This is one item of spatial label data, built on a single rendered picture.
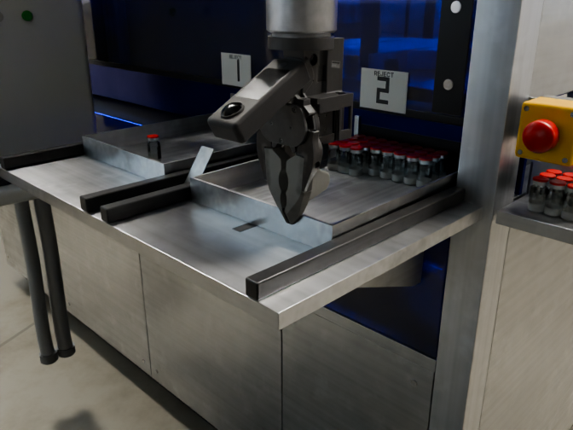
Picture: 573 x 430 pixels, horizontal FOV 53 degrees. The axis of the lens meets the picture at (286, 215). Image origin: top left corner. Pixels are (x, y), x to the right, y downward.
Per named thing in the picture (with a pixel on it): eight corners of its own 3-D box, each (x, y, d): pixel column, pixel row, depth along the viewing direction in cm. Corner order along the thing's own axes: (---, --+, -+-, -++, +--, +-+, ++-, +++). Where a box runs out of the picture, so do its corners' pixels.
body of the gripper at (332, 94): (353, 144, 67) (358, 35, 62) (303, 158, 61) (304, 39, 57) (305, 133, 72) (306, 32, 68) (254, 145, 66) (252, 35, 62)
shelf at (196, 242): (213, 130, 132) (213, 122, 131) (506, 206, 86) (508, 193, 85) (-3, 175, 100) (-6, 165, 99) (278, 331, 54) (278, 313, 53)
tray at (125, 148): (227, 125, 128) (227, 110, 127) (314, 146, 111) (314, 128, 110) (83, 154, 105) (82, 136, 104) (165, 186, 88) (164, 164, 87)
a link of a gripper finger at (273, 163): (316, 213, 71) (319, 141, 68) (283, 226, 67) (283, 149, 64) (298, 207, 73) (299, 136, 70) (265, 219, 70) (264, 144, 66)
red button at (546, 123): (529, 146, 73) (535, 114, 72) (562, 151, 71) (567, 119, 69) (517, 151, 71) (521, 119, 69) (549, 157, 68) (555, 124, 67)
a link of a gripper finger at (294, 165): (336, 220, 69) (338, 145, 66) (303, 233, 65) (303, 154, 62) (316, 213, 71) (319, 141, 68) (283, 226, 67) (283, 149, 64)
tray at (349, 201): (340, 155, 105) (341, 136, 104) (473, 186, 88) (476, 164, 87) (191, 200, 82) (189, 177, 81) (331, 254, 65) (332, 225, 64)
